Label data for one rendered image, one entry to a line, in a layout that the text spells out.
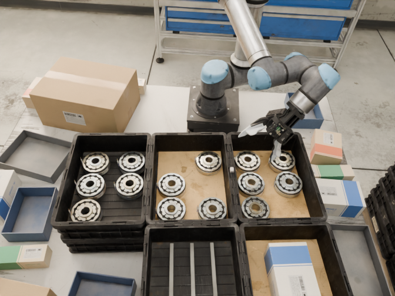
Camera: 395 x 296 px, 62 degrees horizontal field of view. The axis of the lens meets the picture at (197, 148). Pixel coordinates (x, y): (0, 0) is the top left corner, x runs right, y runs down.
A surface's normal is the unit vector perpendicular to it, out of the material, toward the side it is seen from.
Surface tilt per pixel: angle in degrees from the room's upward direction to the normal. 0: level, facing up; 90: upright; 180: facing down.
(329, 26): 90
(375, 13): 90
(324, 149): 0
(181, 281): 0
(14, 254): 0
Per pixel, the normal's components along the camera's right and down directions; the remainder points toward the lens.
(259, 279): 0.04, -0.65
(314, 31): -0.06, 0.76
